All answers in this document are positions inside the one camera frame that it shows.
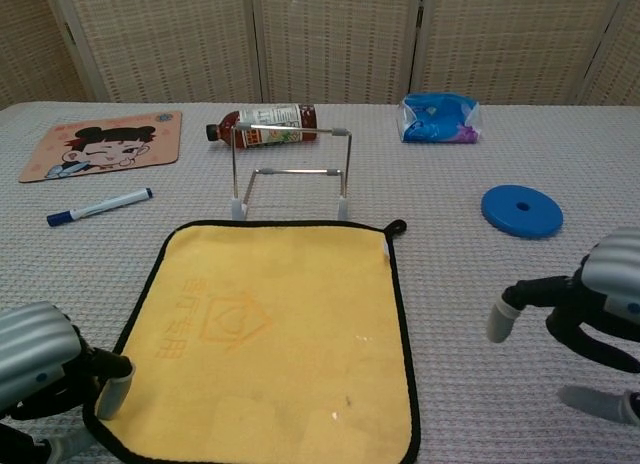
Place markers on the brown tea bottle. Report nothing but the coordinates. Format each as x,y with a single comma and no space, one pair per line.
270,116

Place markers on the blue plastic bag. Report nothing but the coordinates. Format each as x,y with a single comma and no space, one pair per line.
435,121

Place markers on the blue and white marker pen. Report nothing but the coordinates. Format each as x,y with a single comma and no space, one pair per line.
100,206

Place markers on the woven bamboo screen panel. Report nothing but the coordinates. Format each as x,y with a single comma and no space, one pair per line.
340,44
515,44
25,44
625,64
165,44

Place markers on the yellow and grey towel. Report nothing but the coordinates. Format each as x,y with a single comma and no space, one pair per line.
275,334

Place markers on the blue plastic disc with hole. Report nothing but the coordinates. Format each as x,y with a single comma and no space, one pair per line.
500,209

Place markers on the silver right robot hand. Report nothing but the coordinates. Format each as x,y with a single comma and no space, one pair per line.
615,269

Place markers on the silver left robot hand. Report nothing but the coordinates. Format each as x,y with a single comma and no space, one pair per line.
35,349

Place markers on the white woven tablecloth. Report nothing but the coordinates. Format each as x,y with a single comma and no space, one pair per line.
500,384

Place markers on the cartoon girl mouse pad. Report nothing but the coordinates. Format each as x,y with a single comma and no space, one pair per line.
100,149

